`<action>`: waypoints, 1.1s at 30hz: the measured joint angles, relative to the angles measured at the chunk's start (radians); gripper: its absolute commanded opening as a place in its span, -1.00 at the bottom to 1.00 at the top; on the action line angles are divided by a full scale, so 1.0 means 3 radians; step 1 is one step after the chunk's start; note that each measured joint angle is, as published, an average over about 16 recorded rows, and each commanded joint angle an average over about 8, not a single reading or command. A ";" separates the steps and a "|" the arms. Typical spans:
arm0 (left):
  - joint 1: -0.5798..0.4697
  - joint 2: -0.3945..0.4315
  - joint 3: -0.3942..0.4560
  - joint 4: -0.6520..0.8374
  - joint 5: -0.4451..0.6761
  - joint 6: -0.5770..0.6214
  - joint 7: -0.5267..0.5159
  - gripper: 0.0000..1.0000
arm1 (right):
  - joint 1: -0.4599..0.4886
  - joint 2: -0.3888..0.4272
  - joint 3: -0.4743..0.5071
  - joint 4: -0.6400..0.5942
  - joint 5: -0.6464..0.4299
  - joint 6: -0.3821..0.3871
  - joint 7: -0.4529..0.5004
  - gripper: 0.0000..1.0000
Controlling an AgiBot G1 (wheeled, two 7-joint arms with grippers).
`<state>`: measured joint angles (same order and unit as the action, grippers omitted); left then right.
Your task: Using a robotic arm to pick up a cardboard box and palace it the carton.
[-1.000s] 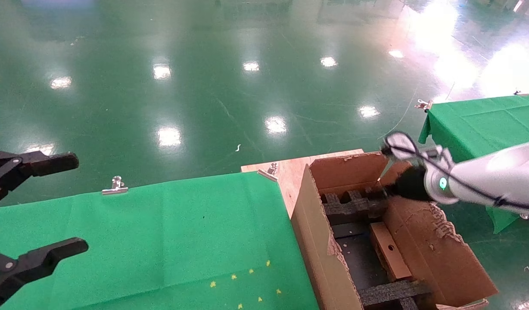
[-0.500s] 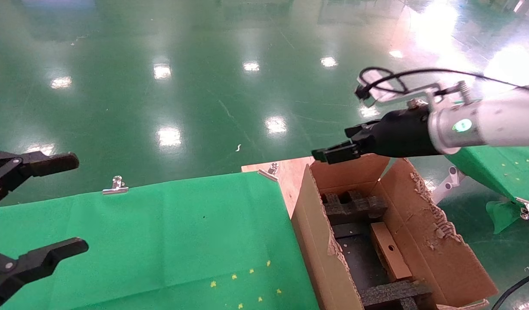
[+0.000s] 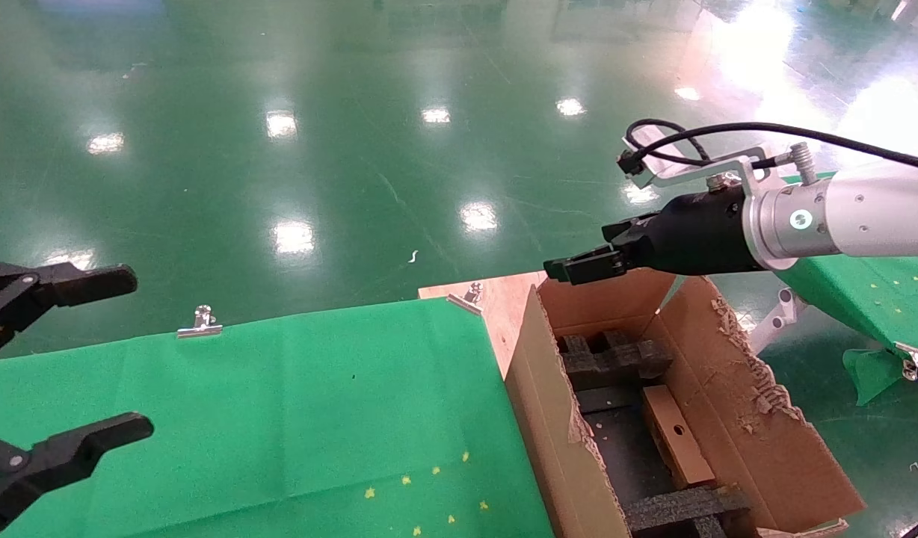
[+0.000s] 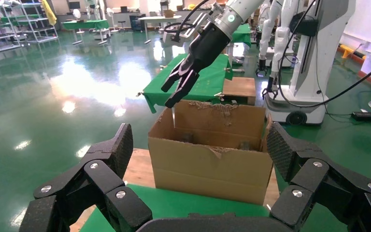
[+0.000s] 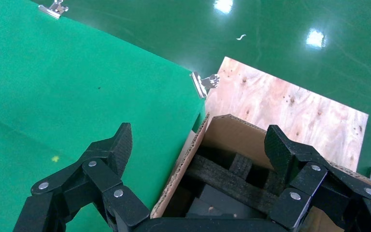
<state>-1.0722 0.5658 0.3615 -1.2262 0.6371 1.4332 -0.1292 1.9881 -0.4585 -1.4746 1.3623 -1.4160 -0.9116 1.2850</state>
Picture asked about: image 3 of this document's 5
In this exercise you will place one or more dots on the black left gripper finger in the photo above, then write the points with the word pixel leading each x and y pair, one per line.
pixel 63 456
pixel 85 284

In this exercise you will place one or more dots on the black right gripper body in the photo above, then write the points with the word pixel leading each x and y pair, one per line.
pixel 691 239

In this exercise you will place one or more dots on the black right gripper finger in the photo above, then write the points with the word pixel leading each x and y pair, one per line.
pixel 586 267
pixel 627 230

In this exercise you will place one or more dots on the small brown cardboard box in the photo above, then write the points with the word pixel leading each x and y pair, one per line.
pixel 679 441

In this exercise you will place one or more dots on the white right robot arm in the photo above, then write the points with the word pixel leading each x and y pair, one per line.
pixel 863 217

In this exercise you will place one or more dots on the large open cardboard carton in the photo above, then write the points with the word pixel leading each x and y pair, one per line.
pixel 549 418

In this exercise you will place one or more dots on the black foam insert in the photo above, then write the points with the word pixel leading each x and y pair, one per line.
pixel 676 509
pixel 616 362

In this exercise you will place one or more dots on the silver binder clip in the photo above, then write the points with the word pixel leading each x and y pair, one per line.
pixel 470 296
pixel 913 362
pixel 202 323

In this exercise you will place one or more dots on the large green table cloth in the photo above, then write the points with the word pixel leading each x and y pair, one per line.
pixel 242 411

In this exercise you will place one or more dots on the green cloth with loose corner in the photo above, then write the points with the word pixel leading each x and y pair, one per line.
pixel 878 299

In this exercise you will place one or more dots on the silver camera mount bracket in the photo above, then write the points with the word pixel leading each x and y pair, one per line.
pixel 698 174

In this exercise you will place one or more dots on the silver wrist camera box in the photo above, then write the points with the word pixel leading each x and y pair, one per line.
pixel 668 149

